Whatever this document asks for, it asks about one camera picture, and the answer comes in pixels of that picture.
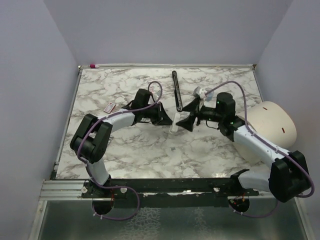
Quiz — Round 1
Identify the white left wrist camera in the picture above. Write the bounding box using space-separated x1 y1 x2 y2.
152 90 161 102

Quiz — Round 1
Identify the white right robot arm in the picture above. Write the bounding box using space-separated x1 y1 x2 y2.
176 92 315 203

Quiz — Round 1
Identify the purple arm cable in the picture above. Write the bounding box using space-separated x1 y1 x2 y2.
204 81 315 217
76 81 165 221

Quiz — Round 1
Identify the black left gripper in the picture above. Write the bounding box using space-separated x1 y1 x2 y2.
141 101 174 126

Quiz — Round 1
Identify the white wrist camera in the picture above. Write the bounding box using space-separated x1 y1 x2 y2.
192 86 206 100
152 90 161 102

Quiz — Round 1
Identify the large white paper roll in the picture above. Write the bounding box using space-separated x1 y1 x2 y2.
247 101 297 149

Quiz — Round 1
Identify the pink capped white tube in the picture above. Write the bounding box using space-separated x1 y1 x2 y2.
89 64 100 69

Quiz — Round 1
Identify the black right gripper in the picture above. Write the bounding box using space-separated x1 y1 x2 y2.
176 97 224 131

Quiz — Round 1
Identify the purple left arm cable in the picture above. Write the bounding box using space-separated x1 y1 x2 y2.
76 81 165 221

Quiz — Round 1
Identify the red white staple box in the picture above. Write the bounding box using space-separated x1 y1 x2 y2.
103 102 116 114

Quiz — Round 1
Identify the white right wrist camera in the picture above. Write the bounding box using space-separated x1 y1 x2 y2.
192 86 206 100

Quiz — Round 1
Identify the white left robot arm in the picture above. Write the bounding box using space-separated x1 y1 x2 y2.
70 88 173 198

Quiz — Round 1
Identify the white stapler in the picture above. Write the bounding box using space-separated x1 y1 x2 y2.
170 112 181 133

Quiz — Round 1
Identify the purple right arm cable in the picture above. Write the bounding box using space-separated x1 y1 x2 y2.
204 81 315 217

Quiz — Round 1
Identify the clear tub of clips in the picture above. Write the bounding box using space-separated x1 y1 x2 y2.
204 87 214 102

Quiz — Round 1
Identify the aluminium frame rail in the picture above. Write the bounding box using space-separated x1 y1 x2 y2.
39 178 274 201

